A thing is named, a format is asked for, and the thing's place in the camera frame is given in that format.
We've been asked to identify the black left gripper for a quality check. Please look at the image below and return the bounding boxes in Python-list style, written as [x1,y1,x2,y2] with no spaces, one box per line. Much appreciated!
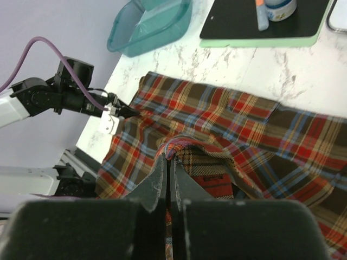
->
[54,92,140,118]

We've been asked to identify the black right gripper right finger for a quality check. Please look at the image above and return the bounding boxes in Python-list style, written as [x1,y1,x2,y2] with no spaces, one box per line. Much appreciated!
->
[170,160,329,259]

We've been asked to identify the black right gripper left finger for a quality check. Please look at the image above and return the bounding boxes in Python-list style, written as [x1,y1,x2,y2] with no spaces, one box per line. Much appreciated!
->
[1,155,166,259]

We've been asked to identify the plaid long sleeve shirt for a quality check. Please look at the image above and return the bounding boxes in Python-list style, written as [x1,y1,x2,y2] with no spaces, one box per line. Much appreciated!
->
[96,72,346,259]

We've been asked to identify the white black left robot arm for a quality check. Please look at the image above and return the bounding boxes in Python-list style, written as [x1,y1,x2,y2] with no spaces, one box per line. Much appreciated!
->
[1,57,140,127]

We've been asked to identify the teal plastic bin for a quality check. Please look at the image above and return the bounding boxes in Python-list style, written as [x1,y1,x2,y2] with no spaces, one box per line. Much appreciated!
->
[107,1,193,57]

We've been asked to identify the black clipboard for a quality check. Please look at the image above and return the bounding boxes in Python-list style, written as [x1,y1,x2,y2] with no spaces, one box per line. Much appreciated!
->
[200,1,330,41]

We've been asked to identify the blue orange marker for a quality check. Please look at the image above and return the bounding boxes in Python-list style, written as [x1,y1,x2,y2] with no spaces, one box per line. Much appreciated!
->
[255,0,269,31]

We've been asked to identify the small blue white jar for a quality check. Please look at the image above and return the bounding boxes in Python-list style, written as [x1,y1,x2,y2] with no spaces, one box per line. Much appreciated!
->
[265,0,297,22]

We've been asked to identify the green mat under clipboard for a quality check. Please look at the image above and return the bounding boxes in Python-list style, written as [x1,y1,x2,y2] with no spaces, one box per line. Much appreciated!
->
[200,26,322,48]

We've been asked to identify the white dry-erase board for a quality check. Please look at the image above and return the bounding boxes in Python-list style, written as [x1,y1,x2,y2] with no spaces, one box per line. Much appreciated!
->
[326,0,347,34]

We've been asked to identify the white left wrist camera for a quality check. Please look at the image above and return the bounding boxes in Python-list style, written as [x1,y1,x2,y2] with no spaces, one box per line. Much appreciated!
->
[98,103,125,135]

